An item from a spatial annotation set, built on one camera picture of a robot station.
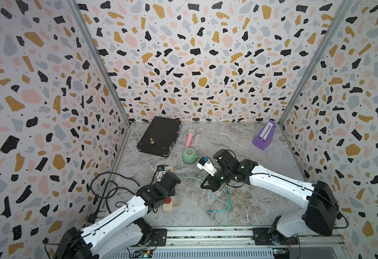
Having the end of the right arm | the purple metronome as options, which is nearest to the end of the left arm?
the end of the right arm

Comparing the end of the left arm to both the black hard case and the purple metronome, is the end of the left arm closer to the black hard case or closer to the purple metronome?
the black hard case

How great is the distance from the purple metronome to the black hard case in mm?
550

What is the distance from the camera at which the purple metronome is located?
39.1 inches

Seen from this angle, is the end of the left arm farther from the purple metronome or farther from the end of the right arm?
the purple metronome

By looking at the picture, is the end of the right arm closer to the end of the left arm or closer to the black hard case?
the end of the left arm

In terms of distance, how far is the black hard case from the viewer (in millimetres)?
1024
